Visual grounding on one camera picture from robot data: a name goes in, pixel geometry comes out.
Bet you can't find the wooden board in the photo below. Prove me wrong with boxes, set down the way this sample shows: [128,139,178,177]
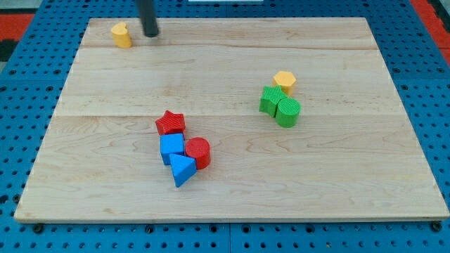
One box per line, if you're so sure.
[15,18,449,223]

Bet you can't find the red cylinder block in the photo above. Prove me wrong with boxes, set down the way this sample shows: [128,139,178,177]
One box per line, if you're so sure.
[185,137,211,170]

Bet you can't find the red star block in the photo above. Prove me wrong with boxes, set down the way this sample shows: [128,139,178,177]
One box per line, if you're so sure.
[155,110,186,136]

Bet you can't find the blue cube block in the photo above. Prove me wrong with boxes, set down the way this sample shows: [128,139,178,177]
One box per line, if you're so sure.
[160,134,185,165]

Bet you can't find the blue triangle block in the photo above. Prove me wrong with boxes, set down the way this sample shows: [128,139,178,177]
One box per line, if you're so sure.
[169,154,197,188]

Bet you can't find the green cylinder block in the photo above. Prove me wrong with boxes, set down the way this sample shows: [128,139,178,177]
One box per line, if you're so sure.
[275,98,301,128]

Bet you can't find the yellow hexagon block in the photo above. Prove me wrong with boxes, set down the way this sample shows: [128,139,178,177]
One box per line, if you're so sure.
[272,71,297,96]

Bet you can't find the yellow heart block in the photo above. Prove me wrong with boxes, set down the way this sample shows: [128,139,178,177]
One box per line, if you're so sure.
[110,22,132,48]

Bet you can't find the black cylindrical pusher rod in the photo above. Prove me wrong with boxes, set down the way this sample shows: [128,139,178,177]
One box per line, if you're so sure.
[136,0,160,38]

